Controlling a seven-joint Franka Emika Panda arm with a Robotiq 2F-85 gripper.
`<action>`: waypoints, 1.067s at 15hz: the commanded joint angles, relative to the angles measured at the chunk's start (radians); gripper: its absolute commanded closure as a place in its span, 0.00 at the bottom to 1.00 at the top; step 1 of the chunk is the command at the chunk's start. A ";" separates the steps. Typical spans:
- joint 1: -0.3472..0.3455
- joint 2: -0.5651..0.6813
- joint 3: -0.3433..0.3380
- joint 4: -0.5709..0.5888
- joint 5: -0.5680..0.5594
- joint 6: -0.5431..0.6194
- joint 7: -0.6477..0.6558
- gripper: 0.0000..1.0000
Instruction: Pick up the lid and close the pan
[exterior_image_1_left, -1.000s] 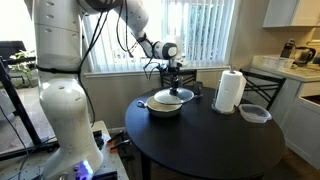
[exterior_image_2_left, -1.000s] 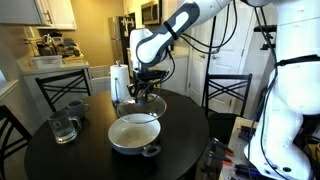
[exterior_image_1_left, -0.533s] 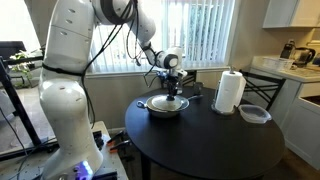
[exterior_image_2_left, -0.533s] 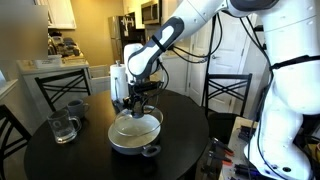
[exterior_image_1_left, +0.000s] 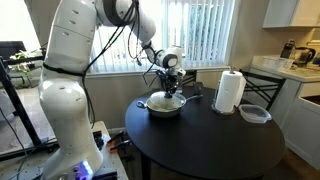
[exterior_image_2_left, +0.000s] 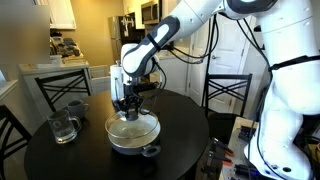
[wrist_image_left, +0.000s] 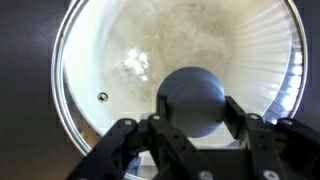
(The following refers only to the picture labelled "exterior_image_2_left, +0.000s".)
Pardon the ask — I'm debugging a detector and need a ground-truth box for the grey pan with cream interior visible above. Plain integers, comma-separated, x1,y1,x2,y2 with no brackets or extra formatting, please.
106,111,163,159

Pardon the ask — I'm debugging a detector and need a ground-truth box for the grey ceramic mug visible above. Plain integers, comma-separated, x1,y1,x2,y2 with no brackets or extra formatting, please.
66,99,91,121

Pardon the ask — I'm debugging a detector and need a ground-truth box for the black stainless refrigerator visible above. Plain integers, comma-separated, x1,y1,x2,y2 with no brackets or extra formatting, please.
107,12,147,64

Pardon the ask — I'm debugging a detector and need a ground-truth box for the white upper kitchen cabinet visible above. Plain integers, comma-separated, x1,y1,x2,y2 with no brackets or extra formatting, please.
34,0,77,31

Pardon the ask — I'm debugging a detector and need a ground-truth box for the clear glass mug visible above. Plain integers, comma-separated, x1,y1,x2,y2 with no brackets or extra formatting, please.
46,109,83,145

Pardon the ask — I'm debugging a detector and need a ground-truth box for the black orange spring clamp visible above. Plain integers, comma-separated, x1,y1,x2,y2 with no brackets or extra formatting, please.
209,136,235,158
205,150,234,168

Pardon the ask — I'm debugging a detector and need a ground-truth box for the white paper towel roll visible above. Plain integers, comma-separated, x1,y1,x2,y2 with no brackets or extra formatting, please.
109,63,126,102

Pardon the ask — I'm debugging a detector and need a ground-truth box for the metal paper towel holder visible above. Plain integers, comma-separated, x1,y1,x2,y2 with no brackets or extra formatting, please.
110,59,128,108

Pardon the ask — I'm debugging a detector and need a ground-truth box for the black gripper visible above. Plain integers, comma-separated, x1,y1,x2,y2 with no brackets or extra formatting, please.
122,82,142,120

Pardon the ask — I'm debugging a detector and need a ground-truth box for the robot mounting table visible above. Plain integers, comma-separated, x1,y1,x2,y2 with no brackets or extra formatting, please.
218,116,320,180

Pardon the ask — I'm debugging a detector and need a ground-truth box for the white kitchen counter cabinet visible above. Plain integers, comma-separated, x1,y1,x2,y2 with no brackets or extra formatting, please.
15,59,112,121

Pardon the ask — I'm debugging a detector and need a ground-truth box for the white panel door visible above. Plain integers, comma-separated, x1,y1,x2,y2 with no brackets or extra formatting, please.
188,13,259,115

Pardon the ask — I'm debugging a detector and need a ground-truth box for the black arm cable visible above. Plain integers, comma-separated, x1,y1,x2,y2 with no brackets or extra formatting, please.
139,13,278,101

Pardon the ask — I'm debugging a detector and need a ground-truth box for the black countertop appliance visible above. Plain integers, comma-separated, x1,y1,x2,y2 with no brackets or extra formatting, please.
47,33,66,56

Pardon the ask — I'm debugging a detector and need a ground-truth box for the white lower drawer cabinet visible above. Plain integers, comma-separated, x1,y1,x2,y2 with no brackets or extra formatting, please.
156,49,190,96

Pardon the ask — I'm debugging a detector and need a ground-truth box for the black cross-back chair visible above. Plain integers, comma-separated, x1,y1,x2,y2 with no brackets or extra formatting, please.
202,72,254,145
34,68,92,113
0,104,33,180

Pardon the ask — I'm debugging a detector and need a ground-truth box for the round glass pan lid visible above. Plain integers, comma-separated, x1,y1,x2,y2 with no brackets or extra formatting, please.
104,109,161,141

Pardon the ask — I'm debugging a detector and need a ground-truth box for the stainless over-range microwave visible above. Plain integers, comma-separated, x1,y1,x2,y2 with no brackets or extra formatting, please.
140,0,164,26

